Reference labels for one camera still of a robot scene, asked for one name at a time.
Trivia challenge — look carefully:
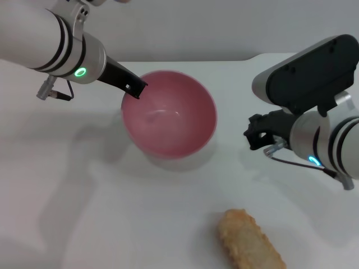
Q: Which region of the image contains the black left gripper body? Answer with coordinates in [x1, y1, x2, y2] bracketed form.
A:
[98, 57, 136, 92]

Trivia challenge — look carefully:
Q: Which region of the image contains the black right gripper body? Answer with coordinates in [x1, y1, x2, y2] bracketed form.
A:
[265, 109, 296, 147]

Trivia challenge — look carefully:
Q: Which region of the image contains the pink plastic bowl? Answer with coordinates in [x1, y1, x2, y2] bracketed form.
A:
[120, 69, 218, 161]

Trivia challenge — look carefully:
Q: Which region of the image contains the striped orange bread loaf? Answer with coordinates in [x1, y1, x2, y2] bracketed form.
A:
[215, 208, 287, 269]

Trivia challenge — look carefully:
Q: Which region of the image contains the right arm wrist cable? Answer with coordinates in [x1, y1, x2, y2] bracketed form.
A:
[263, 141, 355, 191]

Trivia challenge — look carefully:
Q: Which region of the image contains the arm wrist cable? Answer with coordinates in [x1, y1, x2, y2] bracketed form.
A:
[36, 76, 75, 101]
[263, 141, 355, 191]

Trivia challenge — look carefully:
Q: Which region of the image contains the left arm wrist cable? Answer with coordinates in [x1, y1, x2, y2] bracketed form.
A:
[36, 76, 75, 101]

